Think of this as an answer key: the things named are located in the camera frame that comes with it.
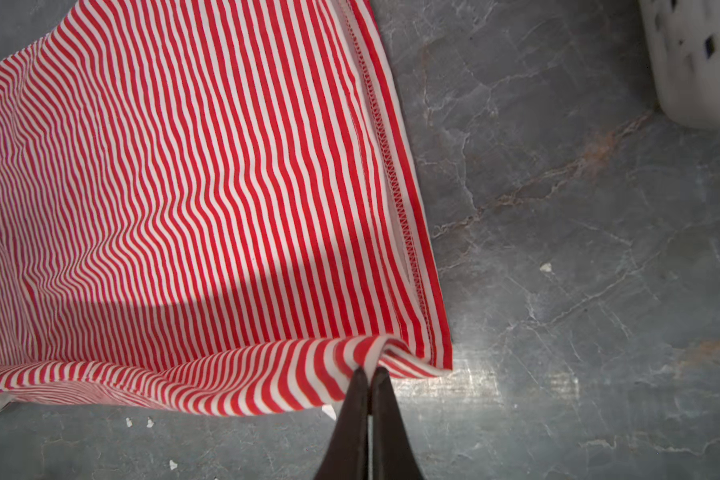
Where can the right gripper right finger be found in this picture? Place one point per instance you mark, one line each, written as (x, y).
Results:
(391, 453)

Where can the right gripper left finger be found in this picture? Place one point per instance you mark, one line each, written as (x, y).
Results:
(346, 457)

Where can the red white striped tank top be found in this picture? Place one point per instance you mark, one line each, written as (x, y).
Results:
(210, 207)

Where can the white plastic basket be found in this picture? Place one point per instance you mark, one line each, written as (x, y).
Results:
(683, 41)

